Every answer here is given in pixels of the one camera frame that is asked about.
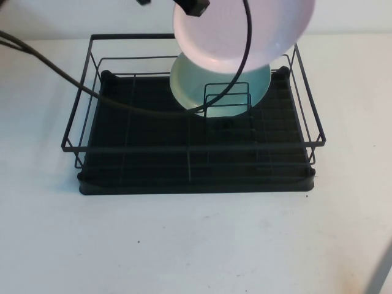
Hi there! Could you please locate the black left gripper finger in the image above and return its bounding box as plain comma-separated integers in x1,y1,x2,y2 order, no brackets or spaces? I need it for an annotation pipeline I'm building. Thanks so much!
176,0,211,18

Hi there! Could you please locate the pink round plate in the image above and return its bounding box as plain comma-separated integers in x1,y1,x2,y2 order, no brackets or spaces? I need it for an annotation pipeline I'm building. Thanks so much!
173,0,317,74

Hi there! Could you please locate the teal round plate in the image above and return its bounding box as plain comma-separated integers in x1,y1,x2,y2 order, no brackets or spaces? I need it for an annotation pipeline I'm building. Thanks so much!
169,51,273,119

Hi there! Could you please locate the black plastic drain tray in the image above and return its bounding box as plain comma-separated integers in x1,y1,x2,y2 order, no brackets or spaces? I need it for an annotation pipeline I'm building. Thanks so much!
76,66,317,196

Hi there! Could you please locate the black cable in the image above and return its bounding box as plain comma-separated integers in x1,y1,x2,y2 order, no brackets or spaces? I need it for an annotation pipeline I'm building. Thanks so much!
0,39,24,53
0,0,252,115

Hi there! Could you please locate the black wire dish rack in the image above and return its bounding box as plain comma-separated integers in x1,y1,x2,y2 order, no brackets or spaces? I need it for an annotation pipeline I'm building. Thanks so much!
61,33,326,181

